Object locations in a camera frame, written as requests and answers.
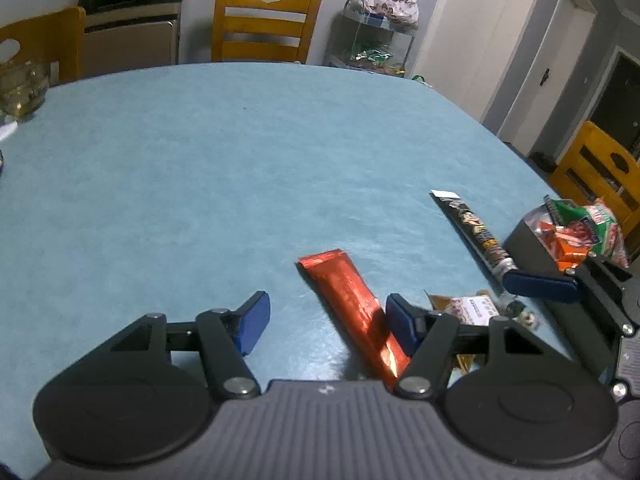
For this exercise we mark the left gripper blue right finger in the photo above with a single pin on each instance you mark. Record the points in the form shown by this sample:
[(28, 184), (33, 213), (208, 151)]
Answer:
[(427, 337)]

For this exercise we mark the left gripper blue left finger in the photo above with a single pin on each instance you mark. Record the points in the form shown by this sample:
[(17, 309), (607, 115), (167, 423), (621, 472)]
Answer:
[(226, 338)]

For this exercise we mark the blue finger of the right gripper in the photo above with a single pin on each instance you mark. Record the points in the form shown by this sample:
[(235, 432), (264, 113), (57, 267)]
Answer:
[(530, 285)]

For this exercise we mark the orange small snack packet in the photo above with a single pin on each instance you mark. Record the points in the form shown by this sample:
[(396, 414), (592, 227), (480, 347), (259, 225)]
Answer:
[(564, 245)]

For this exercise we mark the green shrimp chips bag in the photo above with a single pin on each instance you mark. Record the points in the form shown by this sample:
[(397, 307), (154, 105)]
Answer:
[(595, 224)]

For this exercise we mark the red orange long snack bar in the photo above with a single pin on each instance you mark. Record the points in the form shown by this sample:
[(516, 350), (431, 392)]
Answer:
[(359, 311)]

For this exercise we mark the long dark cartoon snack tube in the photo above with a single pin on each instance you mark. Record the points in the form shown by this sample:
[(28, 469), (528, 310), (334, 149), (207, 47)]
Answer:
[(475, 231)]

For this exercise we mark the pink item clear packet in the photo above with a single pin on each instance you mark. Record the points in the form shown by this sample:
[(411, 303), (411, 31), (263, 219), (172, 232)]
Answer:
[(474, 310)]

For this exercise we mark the right wooden chair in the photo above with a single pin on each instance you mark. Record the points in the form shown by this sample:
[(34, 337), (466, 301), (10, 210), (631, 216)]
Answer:
[(597, 166)]

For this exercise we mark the wooden chair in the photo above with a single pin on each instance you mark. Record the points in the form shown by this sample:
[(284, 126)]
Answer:
[(597, 166), (263, 30), (56, 37)]

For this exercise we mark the glass shelf cart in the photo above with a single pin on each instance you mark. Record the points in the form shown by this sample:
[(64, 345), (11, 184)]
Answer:
[(371, 42)]

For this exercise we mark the middle wooden chair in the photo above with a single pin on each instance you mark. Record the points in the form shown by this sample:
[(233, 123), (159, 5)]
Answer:
[(263, 30)]

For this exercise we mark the beige cabinet under dispenser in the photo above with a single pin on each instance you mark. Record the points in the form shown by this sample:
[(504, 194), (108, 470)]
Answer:
[(131, 39)]

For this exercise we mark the white Dove plastic bag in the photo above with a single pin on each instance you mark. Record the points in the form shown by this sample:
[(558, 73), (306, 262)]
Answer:
[(399, 11)]

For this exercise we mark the glass bowl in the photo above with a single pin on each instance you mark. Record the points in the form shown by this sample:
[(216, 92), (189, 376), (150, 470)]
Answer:
[(23, 87)]

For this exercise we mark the left wooden chair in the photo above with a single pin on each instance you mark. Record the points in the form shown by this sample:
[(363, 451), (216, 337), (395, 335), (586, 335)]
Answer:
[(56, 37)]

